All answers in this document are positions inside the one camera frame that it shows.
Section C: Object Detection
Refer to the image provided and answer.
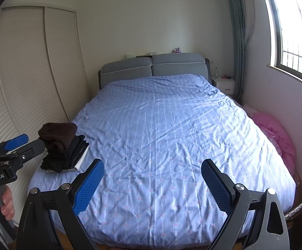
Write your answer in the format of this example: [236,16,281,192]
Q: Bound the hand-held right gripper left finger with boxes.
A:
[15,158,105,250]

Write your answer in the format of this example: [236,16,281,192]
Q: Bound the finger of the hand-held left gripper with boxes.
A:
[0,139,46,166]
[0,134,29,160]

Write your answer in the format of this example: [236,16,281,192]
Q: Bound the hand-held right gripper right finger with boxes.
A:
[201,158,291,250]

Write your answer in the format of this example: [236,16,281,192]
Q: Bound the brown pants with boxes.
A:
[38,122,78,159]

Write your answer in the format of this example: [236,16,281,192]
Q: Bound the person's left hand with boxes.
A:
[0,187,15,222]

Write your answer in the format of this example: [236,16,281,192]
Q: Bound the stack of dark folded clothes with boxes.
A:
[41,135,87,173]

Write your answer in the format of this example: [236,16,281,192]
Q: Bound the blue floral bed cover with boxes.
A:
[31,74,296,246]

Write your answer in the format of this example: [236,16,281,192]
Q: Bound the white louvred wardrobe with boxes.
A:
[0,6,92,227]

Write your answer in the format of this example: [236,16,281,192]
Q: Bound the pink pillow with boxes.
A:
[245,106,296,174]

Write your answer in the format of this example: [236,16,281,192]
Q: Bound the white nightstand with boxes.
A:
[211,76,237,99]

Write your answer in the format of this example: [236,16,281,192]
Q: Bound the grey padded headboard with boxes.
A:
[98,53,211,91]

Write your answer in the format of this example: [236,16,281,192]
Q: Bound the green curtain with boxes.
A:
[223,0,247,105]

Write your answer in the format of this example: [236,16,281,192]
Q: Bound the barred window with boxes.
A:
[260,0,302,92]

